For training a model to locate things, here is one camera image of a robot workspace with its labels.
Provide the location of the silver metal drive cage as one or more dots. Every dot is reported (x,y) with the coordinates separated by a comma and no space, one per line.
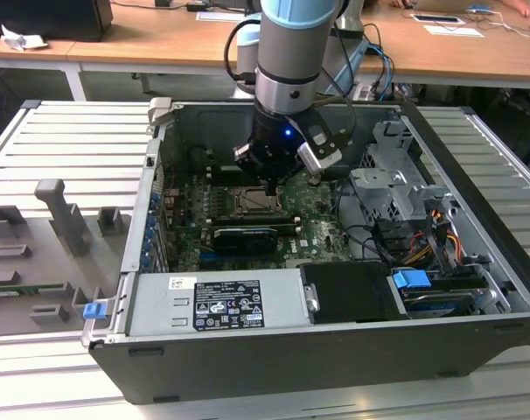
(378,188)

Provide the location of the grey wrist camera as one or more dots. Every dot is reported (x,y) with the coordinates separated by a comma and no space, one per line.
(242,154)

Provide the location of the black box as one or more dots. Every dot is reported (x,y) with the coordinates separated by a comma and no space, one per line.
(50,17)

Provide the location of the pale blue teach pendant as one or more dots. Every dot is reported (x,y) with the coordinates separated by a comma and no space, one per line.
(354,61)

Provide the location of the grey power supply unit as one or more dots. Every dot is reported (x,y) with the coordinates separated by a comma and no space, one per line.
(160,306)

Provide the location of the white framed tablet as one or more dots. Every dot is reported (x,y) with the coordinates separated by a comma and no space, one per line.
(435,18)

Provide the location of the white paper sheet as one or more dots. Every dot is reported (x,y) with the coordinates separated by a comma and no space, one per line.
(453,30)
(214,16)

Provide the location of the crumpled white paper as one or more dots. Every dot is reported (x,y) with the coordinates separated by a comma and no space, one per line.
(22,40)

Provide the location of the grey parts rack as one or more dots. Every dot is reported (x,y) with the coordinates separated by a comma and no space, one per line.
(37,262)

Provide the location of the green RAM stick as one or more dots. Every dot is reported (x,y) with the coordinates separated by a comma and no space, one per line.
(24,289)

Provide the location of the wooden desk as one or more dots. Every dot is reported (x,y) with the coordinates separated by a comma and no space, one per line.
(444,52)
(29,50)

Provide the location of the black open PC case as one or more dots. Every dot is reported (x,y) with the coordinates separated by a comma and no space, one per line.
(291,367)

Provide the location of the black graphics card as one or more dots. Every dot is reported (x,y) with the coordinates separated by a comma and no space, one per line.
(243,240)

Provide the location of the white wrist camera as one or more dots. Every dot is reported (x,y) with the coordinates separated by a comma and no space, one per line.
(319,149)

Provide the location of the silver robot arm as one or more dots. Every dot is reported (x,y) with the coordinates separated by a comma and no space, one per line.
(284,65)

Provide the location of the CPU socket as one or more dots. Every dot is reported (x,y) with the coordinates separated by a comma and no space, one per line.
(236,212)

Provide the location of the black power adapter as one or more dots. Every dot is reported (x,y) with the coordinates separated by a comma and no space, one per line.
(197,7)

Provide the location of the hard disk in blue carrier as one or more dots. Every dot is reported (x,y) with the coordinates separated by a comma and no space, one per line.
(411,278)

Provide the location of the blue case latch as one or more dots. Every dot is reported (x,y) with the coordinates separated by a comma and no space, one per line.
(94,311)

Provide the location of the small white device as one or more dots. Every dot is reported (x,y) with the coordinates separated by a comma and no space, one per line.
(362,92)

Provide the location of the small blue object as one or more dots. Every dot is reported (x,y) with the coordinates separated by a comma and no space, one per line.
(478,8)

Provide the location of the black RAM slot bank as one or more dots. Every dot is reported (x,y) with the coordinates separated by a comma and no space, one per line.
(256,221)
(225,176)

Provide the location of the green motherboard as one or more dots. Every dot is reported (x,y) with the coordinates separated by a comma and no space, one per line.
(322,236)

